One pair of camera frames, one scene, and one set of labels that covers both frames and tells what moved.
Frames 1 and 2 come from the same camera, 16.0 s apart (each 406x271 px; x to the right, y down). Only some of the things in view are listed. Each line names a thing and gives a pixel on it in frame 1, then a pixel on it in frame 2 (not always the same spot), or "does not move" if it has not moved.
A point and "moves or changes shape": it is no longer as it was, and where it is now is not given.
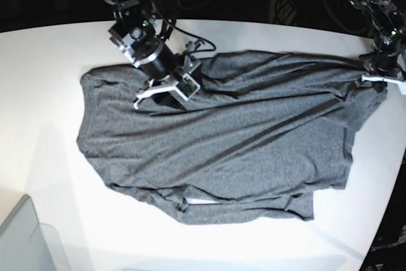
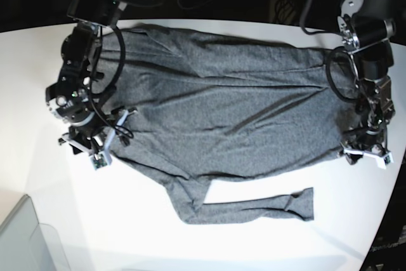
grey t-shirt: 265,132 moves or changes shape
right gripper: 386,61 to 372,142
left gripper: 176,78 to 96,138
